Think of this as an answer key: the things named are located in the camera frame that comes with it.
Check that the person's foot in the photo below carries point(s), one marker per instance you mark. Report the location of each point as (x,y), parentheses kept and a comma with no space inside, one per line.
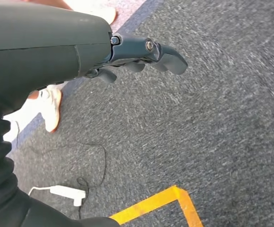
(99,12)
(51,109)

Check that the yellow floor tape square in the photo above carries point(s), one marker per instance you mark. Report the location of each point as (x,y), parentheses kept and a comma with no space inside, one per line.
(151,202)

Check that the white power strip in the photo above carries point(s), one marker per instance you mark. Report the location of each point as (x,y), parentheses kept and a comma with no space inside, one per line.
(66,191)

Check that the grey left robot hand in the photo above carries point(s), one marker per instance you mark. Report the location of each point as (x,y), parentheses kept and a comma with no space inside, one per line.
(44,47)

